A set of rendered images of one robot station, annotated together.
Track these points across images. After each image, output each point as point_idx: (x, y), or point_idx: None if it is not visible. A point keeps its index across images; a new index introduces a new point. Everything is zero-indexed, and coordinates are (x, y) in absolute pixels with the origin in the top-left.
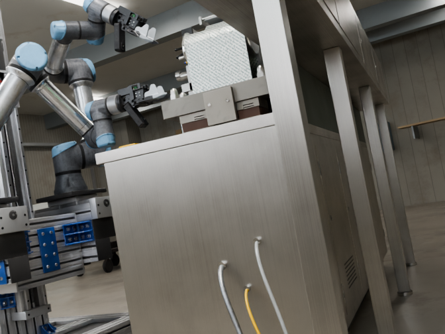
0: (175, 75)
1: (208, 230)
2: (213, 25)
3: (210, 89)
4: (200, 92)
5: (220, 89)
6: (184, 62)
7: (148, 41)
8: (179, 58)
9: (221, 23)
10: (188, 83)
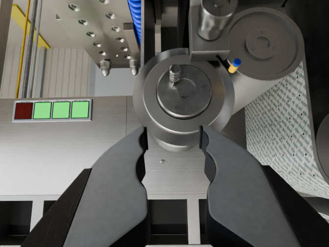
0: (200, 4)
1: None
2: (319, 191)
3: (68, 29)
4: (60, 18)
5: (69, 36)
6: (234, 62)
7: (132, 131)
8: (169, 68)
9: (300, 186)
10: (189, 3)
